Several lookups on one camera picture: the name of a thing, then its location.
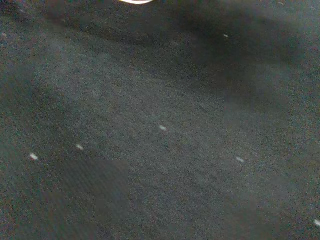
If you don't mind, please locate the black bench cloth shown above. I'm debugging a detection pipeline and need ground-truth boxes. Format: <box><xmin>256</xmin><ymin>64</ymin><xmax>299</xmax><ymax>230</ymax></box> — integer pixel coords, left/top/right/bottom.
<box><xmin>0</xmin><ymin>0</ymin><xmax>320</xmax><ymax>240</ymax></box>

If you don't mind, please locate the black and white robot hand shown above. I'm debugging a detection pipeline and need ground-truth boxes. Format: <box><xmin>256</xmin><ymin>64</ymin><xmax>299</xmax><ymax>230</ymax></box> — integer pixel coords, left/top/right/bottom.
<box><xmin>117</xmin><ymin>0</ymin><xmax>156</xmax><ymax>5</ymax></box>

